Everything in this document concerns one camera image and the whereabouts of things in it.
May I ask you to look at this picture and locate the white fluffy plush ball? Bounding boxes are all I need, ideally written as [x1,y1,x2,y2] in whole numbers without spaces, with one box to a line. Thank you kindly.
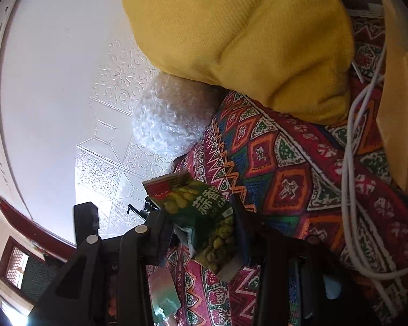
[132,72,226,159]

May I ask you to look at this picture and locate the brown cardboard box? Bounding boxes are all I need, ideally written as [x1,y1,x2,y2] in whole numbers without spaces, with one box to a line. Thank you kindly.
[377,0,408,192]

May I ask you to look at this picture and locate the yellow pillow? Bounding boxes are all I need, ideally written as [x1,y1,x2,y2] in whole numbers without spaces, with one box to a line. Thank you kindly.
[121,0,354,124]

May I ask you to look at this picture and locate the red patterned bed cloth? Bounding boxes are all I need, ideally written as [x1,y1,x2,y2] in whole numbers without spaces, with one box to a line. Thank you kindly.
[167,11,408,325]

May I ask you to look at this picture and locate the white cable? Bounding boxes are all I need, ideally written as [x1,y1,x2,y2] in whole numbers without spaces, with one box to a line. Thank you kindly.
[341,40,408,316]

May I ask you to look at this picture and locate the green peas snack packet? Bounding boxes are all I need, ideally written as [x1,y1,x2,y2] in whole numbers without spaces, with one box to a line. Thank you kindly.
[143,171,242,282]

